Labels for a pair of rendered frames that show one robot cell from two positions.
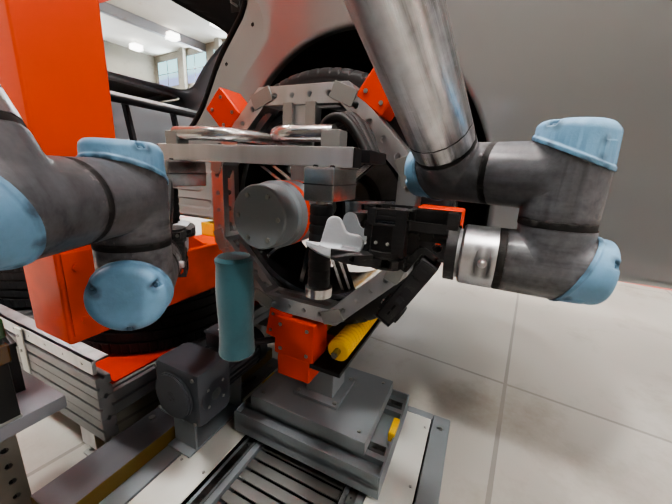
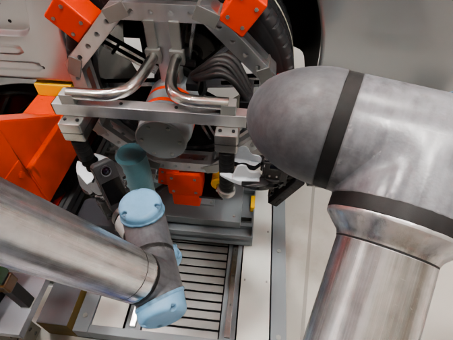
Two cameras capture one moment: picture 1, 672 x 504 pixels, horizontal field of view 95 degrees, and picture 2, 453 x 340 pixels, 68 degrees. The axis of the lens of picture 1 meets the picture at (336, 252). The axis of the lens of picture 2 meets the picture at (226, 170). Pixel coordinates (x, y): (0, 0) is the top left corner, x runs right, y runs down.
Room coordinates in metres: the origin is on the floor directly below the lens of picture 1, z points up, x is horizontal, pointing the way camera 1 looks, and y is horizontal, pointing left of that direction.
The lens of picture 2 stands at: (-0.04, 0.19, 1.42)
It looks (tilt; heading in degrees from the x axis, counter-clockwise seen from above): 48 degrees down; 342
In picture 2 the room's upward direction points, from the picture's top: straight up
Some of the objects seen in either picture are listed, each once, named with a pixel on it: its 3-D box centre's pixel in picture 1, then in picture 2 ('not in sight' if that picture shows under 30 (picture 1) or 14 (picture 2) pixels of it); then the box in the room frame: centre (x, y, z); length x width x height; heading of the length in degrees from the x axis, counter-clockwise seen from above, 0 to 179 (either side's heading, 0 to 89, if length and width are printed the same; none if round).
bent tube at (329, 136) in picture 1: (319, 120); (199, 66); (0.60, 0.04, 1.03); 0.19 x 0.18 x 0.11; 155
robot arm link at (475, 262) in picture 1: (474, 255); not in sight; (0.38, -0.17, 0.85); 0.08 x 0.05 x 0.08; 155
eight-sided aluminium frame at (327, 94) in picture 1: (304, 209); (175, 98); (0.75, 0.08, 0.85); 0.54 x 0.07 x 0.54; 65
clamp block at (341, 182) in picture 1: (331, 183); (228, 130); (0.50, 0.01, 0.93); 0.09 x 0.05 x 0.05; 155
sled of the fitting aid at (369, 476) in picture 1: (326, 411); (201, 203); (0.91, 0.01, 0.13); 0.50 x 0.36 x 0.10; 65
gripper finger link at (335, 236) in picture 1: (333, 236); (240, 172); (0.43, 0.01, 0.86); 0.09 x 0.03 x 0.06; 74
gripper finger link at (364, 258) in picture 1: (362, 255); (260, 180); (0.41, -0.04, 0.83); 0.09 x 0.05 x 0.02; 74
